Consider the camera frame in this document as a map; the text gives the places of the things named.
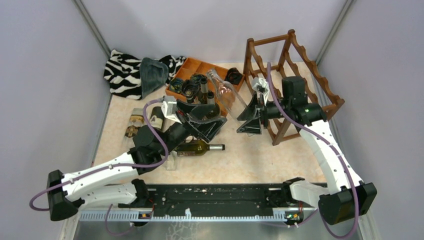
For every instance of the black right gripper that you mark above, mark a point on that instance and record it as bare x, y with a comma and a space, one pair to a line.
254, 125

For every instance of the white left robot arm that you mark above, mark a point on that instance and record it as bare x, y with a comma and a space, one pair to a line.
116, 182

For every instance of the dark wine bottle lying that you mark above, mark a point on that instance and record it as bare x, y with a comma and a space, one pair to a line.
157, 118

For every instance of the standing clear bottle black cap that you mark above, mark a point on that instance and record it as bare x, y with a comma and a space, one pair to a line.
191, 96

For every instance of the green wine bottle lying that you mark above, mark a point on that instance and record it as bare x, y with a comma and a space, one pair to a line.
197, 147

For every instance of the zebra striped cloth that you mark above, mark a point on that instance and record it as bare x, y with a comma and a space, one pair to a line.
122, 72

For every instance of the small clear glass bottle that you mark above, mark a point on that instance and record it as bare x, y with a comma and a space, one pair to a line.
171, 162

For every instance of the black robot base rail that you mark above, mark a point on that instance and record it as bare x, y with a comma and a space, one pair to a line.
258, 202

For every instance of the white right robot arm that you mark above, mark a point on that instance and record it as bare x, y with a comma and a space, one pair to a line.
346, 196

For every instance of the black rolled item right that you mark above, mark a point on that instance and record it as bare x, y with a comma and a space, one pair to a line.
233, 76

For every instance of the standing dark wine bottle back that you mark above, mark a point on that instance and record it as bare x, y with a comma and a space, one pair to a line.
203, 93

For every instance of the orange wooden compartment tray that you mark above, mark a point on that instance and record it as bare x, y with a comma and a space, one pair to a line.
192, 71

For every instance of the clear liquor bottle gold label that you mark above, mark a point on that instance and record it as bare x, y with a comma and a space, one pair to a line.
135, 122

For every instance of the wooden wine rack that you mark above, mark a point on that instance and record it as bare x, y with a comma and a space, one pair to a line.
296, 98

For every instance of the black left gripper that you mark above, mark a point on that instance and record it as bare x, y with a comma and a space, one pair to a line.
207, 129

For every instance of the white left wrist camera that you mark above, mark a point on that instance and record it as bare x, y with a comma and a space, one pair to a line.
169, 108

